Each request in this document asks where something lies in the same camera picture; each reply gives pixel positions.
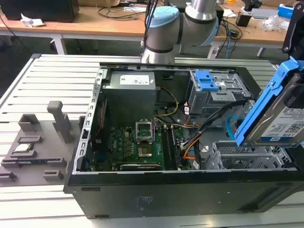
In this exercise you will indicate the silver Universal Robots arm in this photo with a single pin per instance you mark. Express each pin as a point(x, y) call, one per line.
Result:
point(164, 26)

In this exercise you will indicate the silver CPU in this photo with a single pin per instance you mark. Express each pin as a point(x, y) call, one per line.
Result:
point(23, 147)

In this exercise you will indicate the green motherboard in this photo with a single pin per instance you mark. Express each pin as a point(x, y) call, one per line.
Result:
point(123, 147)

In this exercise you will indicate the blue plastic carrier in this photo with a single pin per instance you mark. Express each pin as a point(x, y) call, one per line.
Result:
point(204, 82)

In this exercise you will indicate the small black box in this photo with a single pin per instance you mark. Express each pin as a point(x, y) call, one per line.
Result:
point(243, 20)

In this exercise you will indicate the grey metal drive cage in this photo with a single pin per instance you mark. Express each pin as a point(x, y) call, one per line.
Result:
point(213, 98)

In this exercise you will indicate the black open PC case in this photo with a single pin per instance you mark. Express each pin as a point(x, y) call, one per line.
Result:
point(180, 192)

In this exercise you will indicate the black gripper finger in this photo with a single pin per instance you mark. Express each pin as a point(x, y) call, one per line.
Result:
point(298, 82)
point(293, 29)

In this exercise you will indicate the hard disk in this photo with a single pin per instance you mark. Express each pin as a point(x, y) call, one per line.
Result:
point(273, 118)

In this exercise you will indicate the clear plastic bag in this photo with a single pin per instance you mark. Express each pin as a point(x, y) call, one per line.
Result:
point(274, 23)

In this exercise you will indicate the CPU socket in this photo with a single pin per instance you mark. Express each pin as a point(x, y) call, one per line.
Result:
point(145, 152)

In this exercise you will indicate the grey power supply unit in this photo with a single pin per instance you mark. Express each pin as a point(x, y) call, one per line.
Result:
point(131, 82)

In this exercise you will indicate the grey flat box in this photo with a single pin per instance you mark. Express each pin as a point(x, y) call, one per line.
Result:
point(263, 13)

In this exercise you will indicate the red-edged expansion card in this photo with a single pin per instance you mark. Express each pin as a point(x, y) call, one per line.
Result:
point(100, 121)

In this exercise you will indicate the black RAM slot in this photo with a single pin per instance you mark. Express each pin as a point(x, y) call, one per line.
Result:
point(167, 149)
point(176, 149)

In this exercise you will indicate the RAM stick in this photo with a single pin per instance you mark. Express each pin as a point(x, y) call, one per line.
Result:
point(26, 162)

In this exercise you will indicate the blue cardboard box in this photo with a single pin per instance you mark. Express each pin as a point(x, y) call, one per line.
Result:
point(286, 11)

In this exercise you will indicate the white crumpled paper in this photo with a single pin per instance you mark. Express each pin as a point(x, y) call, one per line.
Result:
point(32, 21)

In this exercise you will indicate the wooden desk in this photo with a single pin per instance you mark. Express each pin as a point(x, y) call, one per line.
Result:
point(95, 26)

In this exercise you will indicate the grey parts rack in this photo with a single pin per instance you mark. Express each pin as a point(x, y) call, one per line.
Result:
point(47, 152)

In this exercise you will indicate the black monitor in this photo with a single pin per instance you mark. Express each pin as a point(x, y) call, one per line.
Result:
point(40, 9)

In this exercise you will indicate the grey metal disk bay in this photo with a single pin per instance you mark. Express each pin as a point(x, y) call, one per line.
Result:
point(244, 156)

